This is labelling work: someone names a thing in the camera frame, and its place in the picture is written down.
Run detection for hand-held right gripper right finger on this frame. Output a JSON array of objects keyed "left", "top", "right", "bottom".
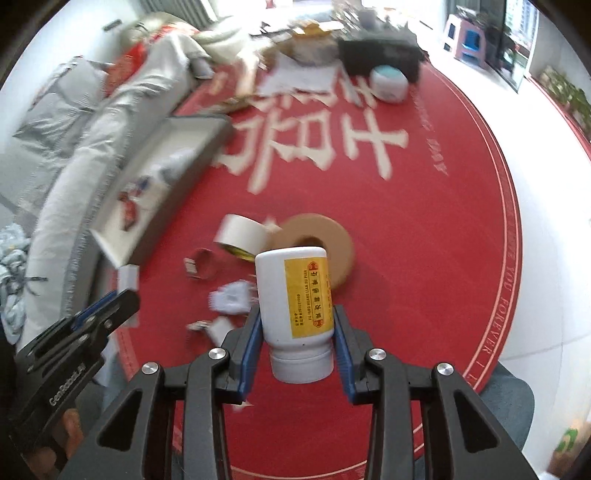
[{"left": 333, "top": 305, "right": 541, "bottom": 480}]

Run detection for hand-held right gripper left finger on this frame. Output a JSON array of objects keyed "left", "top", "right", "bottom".
[{"left": 58, "top": 305, "right": 263, "bottom": 480}]

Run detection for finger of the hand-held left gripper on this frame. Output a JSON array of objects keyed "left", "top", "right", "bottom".
[
  {"left": 69, "top": 291, "right": 122, "bottom": 330},
  {"left": 85, "top": 291, "right": 140, "bottom": 340}
]

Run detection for white card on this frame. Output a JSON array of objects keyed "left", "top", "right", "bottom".
[{"left": 209, "top": 316, "right": 235, "bottom": 344}]

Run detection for grey white plug adapter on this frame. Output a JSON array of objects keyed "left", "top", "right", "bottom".
[{"left": 209, "top": 281, "right": 258, "bottom": 317}]

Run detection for white bottle with yellow label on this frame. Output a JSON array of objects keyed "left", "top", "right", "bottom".
[{"left": 255, "top": 247, "right": 334, "bottom": 384}]

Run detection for clear tape roll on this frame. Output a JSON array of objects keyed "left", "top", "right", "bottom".
[{"left": 184, "top": 248, "right": 219, "bottom": 280}]

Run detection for red packet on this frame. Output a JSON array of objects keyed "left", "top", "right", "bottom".
[{"left": 118, "top": 190, "right": 139, "bottom": 228}]

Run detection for brown paper tape roll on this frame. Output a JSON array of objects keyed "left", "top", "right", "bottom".
[{"left": 265, "top": 212, "right": 356, "bottom": 294}]

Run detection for white tape roll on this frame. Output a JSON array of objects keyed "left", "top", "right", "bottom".
[{"left": 213, "top": 213, "right": 272, "bottom": 267}]

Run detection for white shallow cardboard box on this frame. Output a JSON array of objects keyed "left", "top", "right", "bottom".
[{"left": 90, "top": 113, "right": 234, "bottom": 268}]

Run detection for person's left hand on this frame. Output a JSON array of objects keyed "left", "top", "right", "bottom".
[{"left": 28, "top": 406, "right": 86, "bottom": 476}]

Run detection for small white box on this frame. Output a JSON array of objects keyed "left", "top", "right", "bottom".
[{"left": 117, "top": 265, "right": 140, "bottom": 292}]

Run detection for blue patterned cloth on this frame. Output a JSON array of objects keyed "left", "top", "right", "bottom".
[{"left": 0, "top": 224, "right": 35, "bottom": 344}]

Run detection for white covered sofa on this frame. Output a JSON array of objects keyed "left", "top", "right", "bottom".
[{"left": 0, "top": 28, "right": 218, "bottom": 352}]

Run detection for round red rug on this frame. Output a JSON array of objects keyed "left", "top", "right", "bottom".
[{"left": 108, "top": 55, "right": 520, "bottom": 480}]

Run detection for person's right leg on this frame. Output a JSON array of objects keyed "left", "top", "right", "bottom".
[{"left": 478, "top": 362, "right": 535, "bottom": 460}]

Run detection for grey striped cushion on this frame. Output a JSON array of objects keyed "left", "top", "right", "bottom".
[{"left": 13, "top": 56, "right": 109, "bottom": 155}]

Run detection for red patterned cushion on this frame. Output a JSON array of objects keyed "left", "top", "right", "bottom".
[
  {"left": 102, "top": 44, "right": 153, "bottom": 95},
  {"left": 147, "top": 25, "right": 200, "bottom": 46}
]

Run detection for tan bag with green print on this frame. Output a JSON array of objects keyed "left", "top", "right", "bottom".
[{"left": 549, "top": 418, "right": 591, "bottom": 476}]

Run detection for white fringed throw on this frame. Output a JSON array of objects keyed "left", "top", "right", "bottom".
[{"left": 139, "top": 34, "right": 204, "bottom": 93}]

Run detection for grey cloth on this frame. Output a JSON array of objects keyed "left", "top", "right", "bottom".
[{"left": 191, "top": 53, "right": 216, "bottom": 78}]

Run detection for white and teal round container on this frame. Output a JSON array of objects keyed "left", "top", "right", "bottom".
[{"left": 369, "top": 65, "right": 411, "bottom": 103}]

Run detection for white paper sheets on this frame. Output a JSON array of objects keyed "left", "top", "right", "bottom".
[{"left": 259, "top": 53, "right": 342, "bottom": 95}]

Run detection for beige leather armchair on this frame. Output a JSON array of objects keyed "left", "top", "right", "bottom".
[{"left": 122, "top": 14, "right": 259, "bottom": 65}]

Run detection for black case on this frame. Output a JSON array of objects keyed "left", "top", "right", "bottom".
[{"left": 337, "top": 32, "right": 423, "bottom": 84}]

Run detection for grey green curtain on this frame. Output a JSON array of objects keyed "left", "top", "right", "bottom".
[{"left": 141, "top": 0, "right": 218, "bottom": 24}]

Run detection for jar with yellow lid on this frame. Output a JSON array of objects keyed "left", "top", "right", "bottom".
[{"left": 288, "top": 23, "right": 340, "bottom": 63}]

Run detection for red cloth runner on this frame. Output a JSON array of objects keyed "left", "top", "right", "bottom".
[{"left": 526, "top": 74, "right": 591, "bottom": 148}]

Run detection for purple plastic stool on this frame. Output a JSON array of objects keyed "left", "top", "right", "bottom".
[{"left": 455, "top": 21, "right": 490, "bottom": 70}]

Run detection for white plastic stool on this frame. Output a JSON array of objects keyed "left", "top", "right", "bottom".
[{"left": 441, "top": 14, "right": 463, "bottom": 54}]

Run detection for potted green plants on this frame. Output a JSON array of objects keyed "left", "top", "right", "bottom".
[{"left": 540, "top": 67, "right": 591, "bottom": 125}]

